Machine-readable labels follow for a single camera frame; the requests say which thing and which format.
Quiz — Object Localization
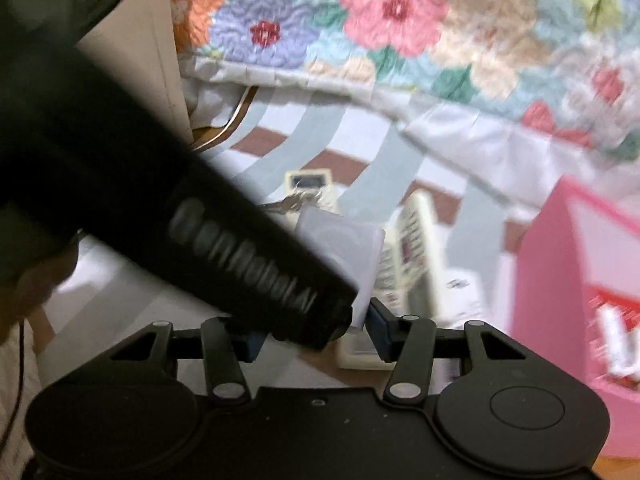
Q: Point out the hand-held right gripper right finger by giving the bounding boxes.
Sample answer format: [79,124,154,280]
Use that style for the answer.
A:
[366,299,528,403]

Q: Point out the pale yellow remote control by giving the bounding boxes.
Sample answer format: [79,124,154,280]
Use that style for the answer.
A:
[284,170,341,213]

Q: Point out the small white remote control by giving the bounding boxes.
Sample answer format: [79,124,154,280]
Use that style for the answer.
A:
[434,269,490,396]

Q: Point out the white power adapter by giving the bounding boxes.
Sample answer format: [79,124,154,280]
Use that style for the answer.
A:
[295,207,386,331]

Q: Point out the floral quilt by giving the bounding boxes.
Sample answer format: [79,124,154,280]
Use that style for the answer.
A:
[167,0,640,163]

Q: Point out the pink cardboard box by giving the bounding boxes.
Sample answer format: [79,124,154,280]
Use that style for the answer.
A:
[510,175,640,392]

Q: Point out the cream remote with purple panel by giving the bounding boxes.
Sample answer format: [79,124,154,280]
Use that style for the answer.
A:
[336,230,428,371]

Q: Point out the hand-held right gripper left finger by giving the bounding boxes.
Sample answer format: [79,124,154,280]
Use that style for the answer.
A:
[107,317,266,403]

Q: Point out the thin black cable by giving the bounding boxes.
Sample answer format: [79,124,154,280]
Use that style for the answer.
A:
[0,317,27,461]

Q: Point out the long white remote control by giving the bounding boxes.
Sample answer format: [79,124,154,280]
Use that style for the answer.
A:
[395,192,451,318]

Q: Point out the striped floor mat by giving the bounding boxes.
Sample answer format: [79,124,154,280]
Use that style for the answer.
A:
[0,85,543,461]

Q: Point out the person's left hand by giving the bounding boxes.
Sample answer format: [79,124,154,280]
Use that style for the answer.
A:
[0,232,83,348]

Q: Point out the bunch of metal keys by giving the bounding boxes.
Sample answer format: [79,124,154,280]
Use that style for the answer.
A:
[260,194,321,217]

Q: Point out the white bed skirt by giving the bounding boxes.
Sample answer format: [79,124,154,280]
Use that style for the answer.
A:
[180,55,640,211]

